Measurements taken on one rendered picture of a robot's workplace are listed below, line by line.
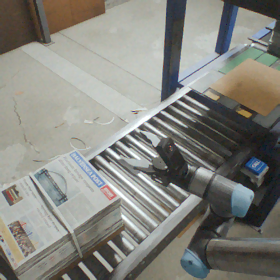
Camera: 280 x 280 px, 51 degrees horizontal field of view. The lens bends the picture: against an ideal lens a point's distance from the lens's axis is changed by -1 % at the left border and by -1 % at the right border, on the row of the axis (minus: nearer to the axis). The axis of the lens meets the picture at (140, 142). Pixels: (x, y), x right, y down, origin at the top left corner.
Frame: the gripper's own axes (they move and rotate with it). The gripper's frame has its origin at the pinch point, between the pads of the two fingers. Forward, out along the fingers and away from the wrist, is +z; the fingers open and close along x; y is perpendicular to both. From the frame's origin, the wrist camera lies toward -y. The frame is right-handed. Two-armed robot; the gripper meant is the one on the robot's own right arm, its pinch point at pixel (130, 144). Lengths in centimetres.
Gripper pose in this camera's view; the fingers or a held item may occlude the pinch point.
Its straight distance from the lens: 84.5
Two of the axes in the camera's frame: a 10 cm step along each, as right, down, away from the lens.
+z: -8.4, -3.9, 3.7
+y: 0.7, 6.0, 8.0
